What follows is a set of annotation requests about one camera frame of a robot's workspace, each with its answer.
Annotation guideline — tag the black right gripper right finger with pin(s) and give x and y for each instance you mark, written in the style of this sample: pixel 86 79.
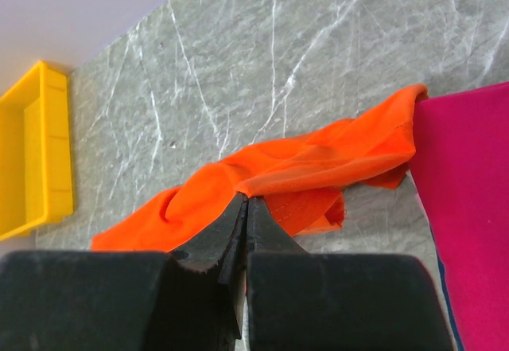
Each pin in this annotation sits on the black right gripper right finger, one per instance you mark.
pixel 302 301

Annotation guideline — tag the navy blue folded t shirt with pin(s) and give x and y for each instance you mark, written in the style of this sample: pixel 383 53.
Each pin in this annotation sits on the navy blue folded t shirt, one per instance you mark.
pixel 446 274

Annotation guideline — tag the yellow plastic tray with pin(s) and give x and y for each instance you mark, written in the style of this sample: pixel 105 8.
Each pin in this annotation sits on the yellow plastic tray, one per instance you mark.
pixel 36 160

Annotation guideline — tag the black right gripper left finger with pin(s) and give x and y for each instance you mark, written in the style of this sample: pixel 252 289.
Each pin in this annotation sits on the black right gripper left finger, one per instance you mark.
pixel 188 299

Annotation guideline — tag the orange t shirt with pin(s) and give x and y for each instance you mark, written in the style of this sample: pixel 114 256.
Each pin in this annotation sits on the orange t shirt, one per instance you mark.
pixel 302 179

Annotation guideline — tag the magenta folded t shirt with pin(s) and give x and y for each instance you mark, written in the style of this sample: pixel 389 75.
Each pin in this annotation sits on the magenta folded t shirt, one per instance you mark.
pixel 460 169

